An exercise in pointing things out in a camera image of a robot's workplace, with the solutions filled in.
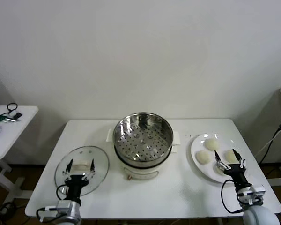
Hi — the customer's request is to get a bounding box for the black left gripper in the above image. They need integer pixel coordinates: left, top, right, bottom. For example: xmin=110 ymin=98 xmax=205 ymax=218
xmin=62 ymin=158 xmax=96 ymax=201

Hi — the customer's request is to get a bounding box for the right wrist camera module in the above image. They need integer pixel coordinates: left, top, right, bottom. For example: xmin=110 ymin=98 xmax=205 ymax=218
xmin=249 ymin=184 xmax=266 ymax=201

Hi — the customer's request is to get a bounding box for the black floor cable coil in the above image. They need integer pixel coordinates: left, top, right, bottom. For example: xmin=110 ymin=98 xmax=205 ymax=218
xmin=0 ymin=201 xmax=17 ymax=221

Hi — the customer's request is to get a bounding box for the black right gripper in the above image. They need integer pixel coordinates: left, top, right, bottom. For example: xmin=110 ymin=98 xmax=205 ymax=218
xmin=214 ymin=148 xmax=248 ymax=188

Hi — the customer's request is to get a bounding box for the white steamed baozi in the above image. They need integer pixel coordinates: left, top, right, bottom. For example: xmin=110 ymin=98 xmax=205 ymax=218
xmin=195 ymin=150 xmax=211 ymax=165
xmin=205 ymin=138 xmax=220 ymax=151
xmin=224 ymin=150 xmax=239 ymax=163
xmin=213 ymin=162 xmax=227 ymax=175

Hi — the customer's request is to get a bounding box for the white electric cooker base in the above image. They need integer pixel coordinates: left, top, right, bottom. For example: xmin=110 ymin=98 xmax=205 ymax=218
xmin=114 ymin=142 xmax=178 ymax=181

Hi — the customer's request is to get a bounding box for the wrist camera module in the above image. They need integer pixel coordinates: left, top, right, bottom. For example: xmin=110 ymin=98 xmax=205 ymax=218
xmin=249 ymin=184 xmax=266 ymax=201
xmin=44 ymin=200 xmax=72 ymax=218

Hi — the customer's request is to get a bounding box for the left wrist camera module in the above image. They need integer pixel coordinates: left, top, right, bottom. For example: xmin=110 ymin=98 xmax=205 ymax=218
xmin=44 ymin=200 xmax=72 ymax=218

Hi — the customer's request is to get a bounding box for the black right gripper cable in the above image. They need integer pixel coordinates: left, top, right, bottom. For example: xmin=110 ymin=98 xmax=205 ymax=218
xmin=221 ymin=179 xmax=245 ymax=214

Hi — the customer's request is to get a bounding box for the round white plate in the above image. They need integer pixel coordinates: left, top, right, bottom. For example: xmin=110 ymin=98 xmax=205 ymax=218
xmin=190 ymin=133 xmax=249 ymax=184

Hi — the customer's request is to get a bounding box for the perforated stainless steamer basket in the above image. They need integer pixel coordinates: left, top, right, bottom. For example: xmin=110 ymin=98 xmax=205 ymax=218
xmin=106 ymin=112 xmax=181 ymax=169

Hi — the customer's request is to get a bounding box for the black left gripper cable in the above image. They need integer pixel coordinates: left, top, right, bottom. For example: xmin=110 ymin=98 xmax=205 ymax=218
xmin=56 ymin=184 xmax=69 ymax=200

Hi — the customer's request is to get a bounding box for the white wall cable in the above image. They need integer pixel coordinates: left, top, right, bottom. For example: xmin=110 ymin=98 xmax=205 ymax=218
xmin=255 ymin=133 xmax=280 ymax=156

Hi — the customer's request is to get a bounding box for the white side table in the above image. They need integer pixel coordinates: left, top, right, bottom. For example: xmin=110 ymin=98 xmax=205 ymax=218
xmin=0 ymin=105 xmax=39 ymax=204

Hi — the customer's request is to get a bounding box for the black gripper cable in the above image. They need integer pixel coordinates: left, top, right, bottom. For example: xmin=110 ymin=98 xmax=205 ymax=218
xmin=221 ymin=179 xmax=245 ymax=214
xmin=56 ymin=184 xmax=69 ymax=200

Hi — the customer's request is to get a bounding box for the round glass pot lid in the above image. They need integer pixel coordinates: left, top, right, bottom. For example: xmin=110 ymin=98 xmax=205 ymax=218
xmin=54 ymin=145 xmax=110 ymax=197

